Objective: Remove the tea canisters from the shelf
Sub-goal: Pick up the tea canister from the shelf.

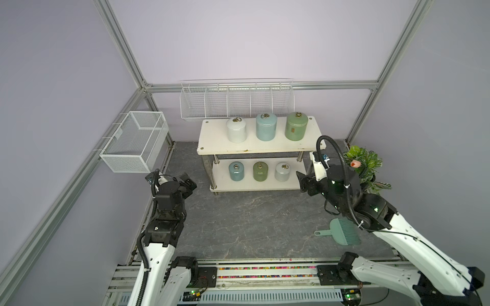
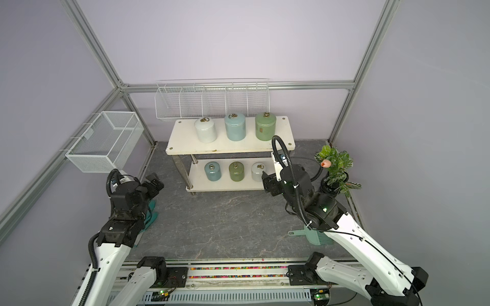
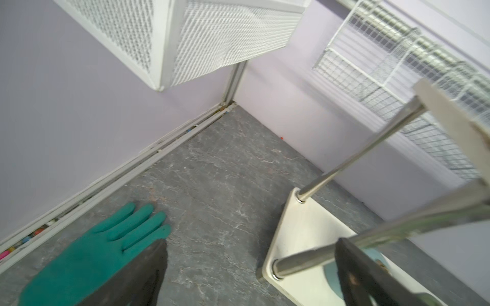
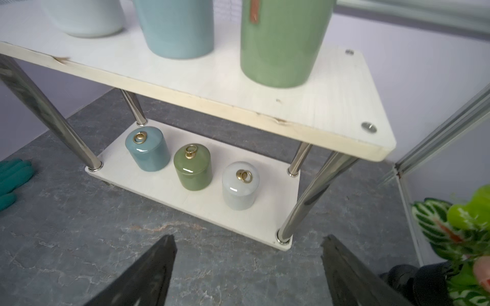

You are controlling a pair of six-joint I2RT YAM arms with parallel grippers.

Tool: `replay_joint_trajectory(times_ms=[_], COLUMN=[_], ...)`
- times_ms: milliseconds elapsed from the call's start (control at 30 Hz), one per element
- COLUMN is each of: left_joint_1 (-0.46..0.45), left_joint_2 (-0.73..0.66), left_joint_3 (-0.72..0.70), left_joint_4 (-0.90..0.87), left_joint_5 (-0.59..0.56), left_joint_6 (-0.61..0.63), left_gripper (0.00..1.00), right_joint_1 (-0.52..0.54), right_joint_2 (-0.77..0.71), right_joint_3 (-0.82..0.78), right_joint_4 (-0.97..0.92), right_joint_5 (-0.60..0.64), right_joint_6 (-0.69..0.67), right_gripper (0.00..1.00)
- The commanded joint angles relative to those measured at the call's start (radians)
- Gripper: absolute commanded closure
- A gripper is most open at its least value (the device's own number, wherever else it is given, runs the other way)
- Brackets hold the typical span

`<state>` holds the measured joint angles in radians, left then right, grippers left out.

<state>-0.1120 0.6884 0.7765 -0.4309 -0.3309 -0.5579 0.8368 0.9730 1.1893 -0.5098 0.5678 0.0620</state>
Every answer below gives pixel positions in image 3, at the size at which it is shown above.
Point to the green rubber glove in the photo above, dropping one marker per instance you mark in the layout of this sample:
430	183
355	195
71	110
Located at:
96	256

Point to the white wire divided basket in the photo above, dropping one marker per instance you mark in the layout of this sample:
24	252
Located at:
376	58

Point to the white two-tier shelf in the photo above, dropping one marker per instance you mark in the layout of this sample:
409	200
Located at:
426	175

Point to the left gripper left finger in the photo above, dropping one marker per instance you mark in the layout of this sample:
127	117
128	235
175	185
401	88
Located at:
138	283

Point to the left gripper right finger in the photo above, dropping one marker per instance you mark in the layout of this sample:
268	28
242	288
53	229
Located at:
364	282

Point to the small blue tea canister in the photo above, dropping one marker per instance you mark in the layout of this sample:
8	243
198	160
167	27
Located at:
337	273

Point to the white mesh basket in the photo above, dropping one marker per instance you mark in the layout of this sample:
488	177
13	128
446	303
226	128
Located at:
167	43

